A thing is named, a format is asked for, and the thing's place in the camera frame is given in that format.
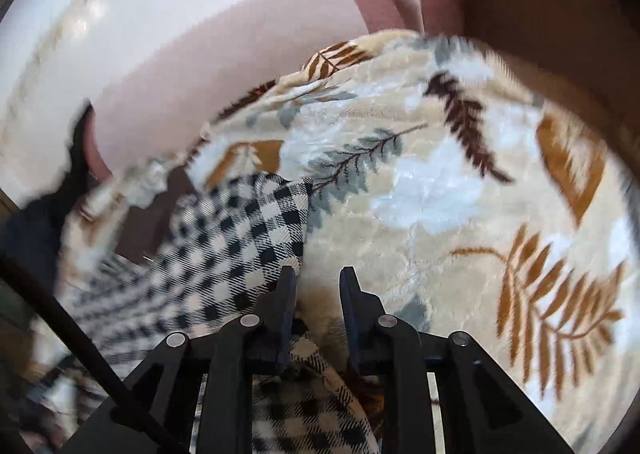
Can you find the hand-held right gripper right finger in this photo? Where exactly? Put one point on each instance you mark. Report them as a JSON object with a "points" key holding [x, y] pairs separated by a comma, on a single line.
{"points": [[351, 316]]}

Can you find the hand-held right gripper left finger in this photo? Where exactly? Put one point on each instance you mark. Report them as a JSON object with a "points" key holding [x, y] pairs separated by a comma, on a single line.
{"points": [[284, 314]]}

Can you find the black and cream checked coat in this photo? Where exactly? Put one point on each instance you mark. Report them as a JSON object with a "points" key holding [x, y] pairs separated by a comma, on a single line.
{"points": [[225, 254]]}

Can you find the leaf print fleece blanket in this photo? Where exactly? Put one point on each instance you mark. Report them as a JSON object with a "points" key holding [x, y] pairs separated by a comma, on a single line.
{"points": [[440, 194]]}

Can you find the pink and brown sofa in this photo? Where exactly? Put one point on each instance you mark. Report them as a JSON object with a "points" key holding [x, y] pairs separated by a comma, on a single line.
{"points": [[215, 58]]}

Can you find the black clothing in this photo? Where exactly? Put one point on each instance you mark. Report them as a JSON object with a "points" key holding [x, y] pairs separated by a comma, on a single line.
{"points": [[30, 229]]}

